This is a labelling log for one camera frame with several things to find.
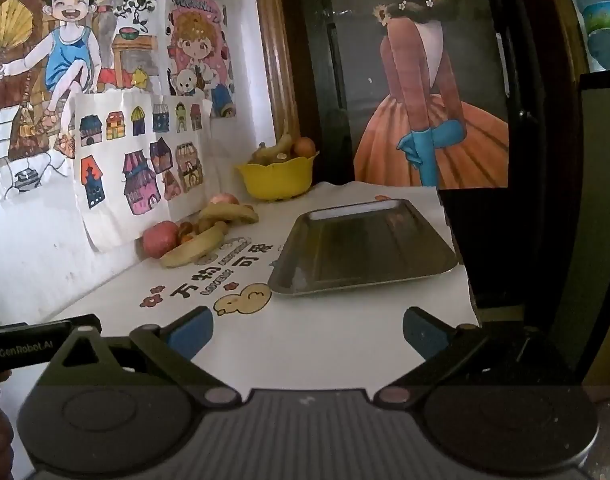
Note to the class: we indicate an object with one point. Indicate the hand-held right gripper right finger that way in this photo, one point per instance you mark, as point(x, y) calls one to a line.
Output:
point(425, 335)

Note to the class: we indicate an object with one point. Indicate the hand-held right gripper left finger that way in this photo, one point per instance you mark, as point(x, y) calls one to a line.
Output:
point(190, 334)

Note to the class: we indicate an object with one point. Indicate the yellow banana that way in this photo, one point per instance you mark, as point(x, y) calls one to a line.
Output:
point(195, 251)
point(235, 215)

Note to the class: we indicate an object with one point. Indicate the deep red apple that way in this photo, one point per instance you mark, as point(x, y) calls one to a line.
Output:
point(160, 239)

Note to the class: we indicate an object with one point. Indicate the metal tray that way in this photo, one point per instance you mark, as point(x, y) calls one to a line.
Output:
point(365, 255)

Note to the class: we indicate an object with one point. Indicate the pale pink apple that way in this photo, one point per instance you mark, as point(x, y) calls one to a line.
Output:
point(224, 199)

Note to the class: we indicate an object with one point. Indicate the houses drawing on paper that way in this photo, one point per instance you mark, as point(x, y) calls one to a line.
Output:
point(135, 170)

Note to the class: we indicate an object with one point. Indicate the yellow plastic bowl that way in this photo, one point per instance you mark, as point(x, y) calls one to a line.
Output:
point(275, 180)

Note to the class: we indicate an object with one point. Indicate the short spotted banana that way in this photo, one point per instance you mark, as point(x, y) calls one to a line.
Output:
point(260, 154)

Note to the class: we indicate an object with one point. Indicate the long spotted banana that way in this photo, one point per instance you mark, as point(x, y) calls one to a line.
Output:
point(281, 146)

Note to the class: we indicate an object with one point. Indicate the small orange-red apple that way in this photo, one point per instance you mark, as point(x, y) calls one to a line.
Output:
point(304, 147)

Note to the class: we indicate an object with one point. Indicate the woman in orange dress poster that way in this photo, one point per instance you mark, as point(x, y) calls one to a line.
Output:
point(425, 110)

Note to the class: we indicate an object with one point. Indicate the cartoon girl drawing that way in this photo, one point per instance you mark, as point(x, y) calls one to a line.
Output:
point(197, 45)

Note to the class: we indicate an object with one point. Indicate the boy with fan drawing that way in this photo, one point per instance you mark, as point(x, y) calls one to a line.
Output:
point(65, 50)

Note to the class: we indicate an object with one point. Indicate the blue green bowl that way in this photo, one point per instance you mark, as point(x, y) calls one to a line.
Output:
point(607, 17)

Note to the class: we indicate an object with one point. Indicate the wooden door post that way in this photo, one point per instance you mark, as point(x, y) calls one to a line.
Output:
point(272, 35)

